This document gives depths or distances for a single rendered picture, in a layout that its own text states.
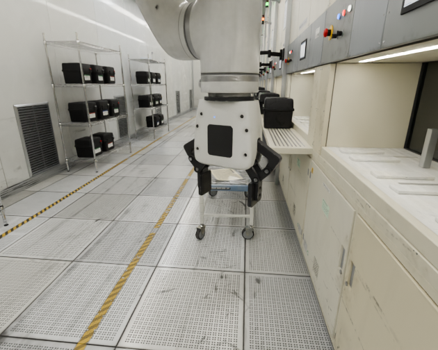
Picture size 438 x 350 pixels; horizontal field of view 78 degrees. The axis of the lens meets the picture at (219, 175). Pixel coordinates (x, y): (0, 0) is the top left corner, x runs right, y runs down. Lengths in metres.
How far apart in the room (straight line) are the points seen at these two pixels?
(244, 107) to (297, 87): 2.70
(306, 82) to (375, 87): 1.50
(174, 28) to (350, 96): 1.30
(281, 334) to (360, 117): 1.19
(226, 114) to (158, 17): 0.16
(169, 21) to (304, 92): 2.72
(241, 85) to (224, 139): 0.08
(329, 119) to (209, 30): 1.27
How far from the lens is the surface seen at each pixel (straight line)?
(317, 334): 1.64
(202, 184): 0.46
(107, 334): 1.66
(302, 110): 3.10
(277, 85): 4.56
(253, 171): 0.40
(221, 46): 0.38
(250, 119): 0.38
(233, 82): 0.38
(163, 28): 0.43
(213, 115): 0.40
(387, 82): 1.69
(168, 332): 1.59
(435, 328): 0.80
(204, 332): 1.58
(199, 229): 2.19
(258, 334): 1.58
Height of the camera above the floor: 1.18
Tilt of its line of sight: 19 degrees down
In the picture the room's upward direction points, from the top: straight up
